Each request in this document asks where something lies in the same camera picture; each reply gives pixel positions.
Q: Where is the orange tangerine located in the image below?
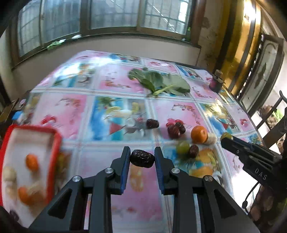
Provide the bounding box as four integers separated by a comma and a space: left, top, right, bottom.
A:
191, 125, 208, 144

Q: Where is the dark red jujube date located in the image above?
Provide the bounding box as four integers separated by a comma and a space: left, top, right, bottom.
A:
129, 149, 155, 168

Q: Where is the green grape far right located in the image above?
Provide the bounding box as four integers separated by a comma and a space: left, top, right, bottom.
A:
220, 132, 233, 140

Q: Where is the green grape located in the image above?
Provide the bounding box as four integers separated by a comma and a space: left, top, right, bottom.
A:
220, 132, 233, 140
176, 141, 190, 156

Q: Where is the white chunk by tangerine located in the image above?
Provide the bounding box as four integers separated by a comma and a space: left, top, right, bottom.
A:
204, 132, 217, 145

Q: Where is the dark jujube near grape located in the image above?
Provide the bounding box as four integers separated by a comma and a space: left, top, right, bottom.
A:
188, 145, 199, 158

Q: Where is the orange tangerine middle tray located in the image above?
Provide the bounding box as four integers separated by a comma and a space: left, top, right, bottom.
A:
18, 186, 33, 206

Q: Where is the orange tangerine tray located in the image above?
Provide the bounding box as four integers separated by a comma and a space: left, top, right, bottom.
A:
25, 153, 39, 172
18, 186, 33, 206

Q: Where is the dark purple plum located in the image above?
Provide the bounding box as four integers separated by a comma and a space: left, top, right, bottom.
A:
9, 209, 19, 222

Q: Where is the dark red jujube pair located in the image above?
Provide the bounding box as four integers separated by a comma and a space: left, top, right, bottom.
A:
166, 121, 186, 139

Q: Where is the dark small jar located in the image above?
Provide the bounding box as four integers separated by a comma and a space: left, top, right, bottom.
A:
209, 69, 224, 93

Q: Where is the orange tangerine far tray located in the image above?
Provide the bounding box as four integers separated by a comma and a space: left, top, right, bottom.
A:
25, 153, 39, 172

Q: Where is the red-rimmed white tray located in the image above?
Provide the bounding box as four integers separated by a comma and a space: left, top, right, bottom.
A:
1, 125, 62, 227

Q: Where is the green leafy vegetable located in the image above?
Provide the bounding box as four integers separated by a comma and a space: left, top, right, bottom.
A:
128, 67, 191, 96

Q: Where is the floral plastic tablecloth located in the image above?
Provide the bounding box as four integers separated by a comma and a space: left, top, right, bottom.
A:
15, 50, 264, 233

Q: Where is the green cloth on sill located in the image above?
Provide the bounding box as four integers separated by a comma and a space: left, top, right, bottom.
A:
46, 39, 66, 51

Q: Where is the large framed window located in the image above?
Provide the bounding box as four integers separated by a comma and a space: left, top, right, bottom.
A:
8, 0, 206, 66

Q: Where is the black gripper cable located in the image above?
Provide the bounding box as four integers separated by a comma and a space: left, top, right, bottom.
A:
242, 181, 260, 209

